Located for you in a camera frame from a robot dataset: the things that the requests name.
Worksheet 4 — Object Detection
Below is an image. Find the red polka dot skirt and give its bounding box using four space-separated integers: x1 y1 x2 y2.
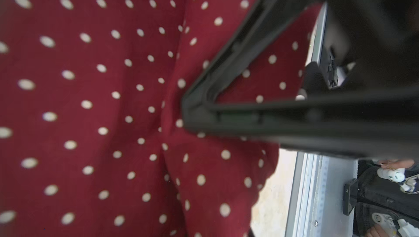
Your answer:
0 0 323 237

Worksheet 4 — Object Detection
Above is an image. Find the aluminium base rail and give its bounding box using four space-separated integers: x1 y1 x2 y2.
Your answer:
285 4 358 237

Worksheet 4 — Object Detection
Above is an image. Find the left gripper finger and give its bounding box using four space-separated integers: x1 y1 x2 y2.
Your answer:
182 0 419 158

